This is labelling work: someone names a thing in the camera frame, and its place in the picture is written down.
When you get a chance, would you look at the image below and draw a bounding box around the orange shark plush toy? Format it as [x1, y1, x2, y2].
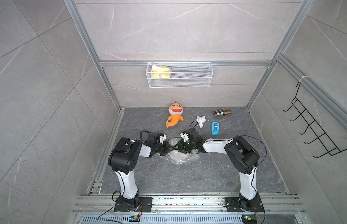
[166, 101, 184, 128]

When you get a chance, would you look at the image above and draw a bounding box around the blue toy car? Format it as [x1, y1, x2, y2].
[211, 122, 220, 135]

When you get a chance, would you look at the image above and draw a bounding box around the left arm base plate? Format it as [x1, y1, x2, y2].
[114, 197, 153, 212]

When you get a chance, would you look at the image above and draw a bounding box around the yellow white cloth in basket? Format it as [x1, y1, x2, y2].
[150, 65, 171, 79]

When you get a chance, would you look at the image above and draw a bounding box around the small white figurine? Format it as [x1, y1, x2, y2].
[196, 116, 206, 128]

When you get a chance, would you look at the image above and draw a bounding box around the white wire mesh basket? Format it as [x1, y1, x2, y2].
[145, 62, 213, 88]

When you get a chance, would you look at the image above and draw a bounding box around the plaid brown pouch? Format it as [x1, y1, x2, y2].
[213, 109, 232, 117]

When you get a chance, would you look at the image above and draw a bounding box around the aluminium mounting rail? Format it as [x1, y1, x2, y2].
[71, 193, 311, 224]

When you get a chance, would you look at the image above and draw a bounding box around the black wire hook rack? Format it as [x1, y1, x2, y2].
[283, 82, 347, 159]

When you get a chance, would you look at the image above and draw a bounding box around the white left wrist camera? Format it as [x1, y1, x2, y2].
[159, 134, 167, 144]

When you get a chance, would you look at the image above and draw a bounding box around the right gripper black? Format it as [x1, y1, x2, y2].
[173, 140, 196, 154]

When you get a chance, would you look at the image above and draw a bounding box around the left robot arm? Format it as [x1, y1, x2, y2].
[108, 131, 175, 212]

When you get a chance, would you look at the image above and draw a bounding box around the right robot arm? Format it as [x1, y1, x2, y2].
[179, 127, 265, 212]

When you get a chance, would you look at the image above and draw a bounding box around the clear bubble wrap sheet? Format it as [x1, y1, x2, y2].
[163, 137, 200, 164]

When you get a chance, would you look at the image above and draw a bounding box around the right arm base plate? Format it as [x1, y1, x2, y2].
[223, 197, 265, 212]

